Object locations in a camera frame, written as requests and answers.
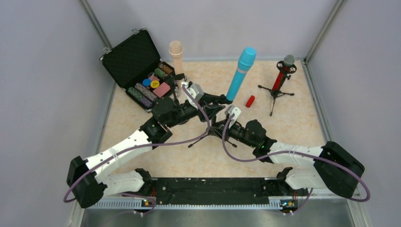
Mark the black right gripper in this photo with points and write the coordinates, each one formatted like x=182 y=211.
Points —
x=225 y=126

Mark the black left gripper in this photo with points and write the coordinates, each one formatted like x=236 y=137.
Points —
x=204 y=106

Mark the black round-base mic stand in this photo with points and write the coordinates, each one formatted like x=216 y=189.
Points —
x=172 y=80

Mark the black tall tripod mic stand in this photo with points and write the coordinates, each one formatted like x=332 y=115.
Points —
x=212 y=105

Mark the black shock-mount tripod stand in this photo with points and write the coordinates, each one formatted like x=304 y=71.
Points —
x=275 y=94

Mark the beige microphone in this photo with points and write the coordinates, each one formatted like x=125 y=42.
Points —
x=176 y=51

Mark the light blue microphone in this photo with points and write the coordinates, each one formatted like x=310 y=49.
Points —
x=245 y=62

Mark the red glitter microphone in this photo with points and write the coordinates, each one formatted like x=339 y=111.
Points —
x=286 y=68

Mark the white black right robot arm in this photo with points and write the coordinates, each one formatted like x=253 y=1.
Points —
x=323 y=167

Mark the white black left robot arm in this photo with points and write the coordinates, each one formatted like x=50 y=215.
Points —
x=90 y=179

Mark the red toy brick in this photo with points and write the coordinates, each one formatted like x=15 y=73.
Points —
x=250 y=101

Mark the black poker chip case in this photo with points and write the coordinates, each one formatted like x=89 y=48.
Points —
x=137 y=67

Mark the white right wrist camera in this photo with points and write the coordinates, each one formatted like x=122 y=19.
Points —
x=232 y=112

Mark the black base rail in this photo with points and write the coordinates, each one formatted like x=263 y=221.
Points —
x=219 y=193

